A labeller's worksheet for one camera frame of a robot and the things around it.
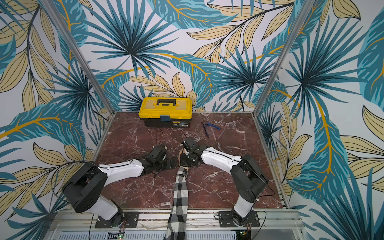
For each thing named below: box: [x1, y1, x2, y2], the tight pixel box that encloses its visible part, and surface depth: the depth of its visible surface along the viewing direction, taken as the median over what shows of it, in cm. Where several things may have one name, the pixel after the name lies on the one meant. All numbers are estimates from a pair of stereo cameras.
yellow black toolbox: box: [138, 97, 193, 128], surface depth 102 cm
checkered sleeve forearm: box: [163, 166, 189, 240], surface depth 75 cm
